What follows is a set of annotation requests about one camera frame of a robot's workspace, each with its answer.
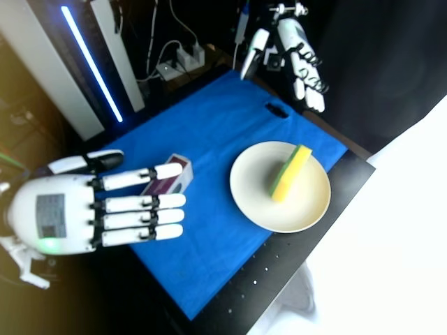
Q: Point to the yellow and green sponge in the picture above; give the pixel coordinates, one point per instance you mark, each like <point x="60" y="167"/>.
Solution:
<point x="291" y="176"/>

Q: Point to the purple white small box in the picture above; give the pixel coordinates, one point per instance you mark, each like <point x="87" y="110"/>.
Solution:
<point x="181" y="176"/>

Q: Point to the cream round plate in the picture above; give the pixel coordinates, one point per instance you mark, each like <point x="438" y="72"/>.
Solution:
<point x="300" y="209"/>

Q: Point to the white bar-shaped device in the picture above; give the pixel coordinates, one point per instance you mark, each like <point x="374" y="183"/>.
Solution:
<point x="241" y="24"/>

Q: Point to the black curtain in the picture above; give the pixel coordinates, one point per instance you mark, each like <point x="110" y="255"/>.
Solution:
<point x="384" y="63"/>

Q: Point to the white power strip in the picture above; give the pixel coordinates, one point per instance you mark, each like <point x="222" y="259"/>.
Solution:
<point x="190" y="56"/>

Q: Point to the blue cloth mat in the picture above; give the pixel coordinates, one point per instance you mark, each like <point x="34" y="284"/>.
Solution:
<point x="209" y="139"/>

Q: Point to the white pillar with blue light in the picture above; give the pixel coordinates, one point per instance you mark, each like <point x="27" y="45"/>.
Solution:
<point x="45" y="59"/>

